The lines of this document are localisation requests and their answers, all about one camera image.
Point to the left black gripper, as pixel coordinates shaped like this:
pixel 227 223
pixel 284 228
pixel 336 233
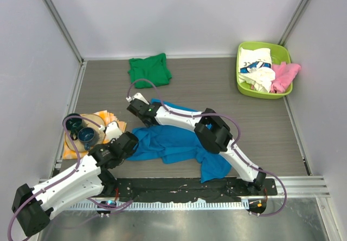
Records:
pixel 130 154

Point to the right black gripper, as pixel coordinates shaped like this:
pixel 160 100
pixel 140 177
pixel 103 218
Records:
pixel 150 125

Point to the lime green plastic basin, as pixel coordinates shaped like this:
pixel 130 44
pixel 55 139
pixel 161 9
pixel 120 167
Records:
pixel 278 54

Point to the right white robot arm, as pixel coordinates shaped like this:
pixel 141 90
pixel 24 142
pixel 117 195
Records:
pixel 212 132

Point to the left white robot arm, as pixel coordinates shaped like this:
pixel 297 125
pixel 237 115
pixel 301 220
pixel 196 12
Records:
pixel 34 207

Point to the dark teal mug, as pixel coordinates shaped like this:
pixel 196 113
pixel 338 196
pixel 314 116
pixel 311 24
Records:
pixel 87 137

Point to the beige round plate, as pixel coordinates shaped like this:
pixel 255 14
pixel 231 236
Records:
pixel 94 118

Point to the yellow checkered cloth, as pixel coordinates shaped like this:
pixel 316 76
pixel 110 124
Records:
pixel 108 118

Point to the green folded t shirt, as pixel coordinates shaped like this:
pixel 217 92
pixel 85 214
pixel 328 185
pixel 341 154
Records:
pixel 153 68

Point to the dark teal cup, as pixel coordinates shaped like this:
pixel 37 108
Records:
pixel 73 121

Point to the white printed t shirt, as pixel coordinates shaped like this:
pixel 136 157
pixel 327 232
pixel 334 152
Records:
pixel 255 69

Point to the pink t shirt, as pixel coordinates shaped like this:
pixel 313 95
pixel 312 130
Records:
pixel 284 75

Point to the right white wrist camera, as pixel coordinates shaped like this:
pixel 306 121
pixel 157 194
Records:
pixel 137 98

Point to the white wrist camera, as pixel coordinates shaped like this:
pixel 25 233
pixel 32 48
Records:
pixel 111 131
pixel 137 98

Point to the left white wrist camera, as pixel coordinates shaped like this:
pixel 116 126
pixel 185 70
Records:
pixel 111 131

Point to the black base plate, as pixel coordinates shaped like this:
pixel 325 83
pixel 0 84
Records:
pixel 184 190

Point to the slotted white cable duct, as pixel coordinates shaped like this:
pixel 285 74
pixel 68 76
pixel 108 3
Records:
pixel 158 206

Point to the aluminium frame rail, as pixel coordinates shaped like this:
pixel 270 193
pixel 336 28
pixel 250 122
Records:
pixel 305 187

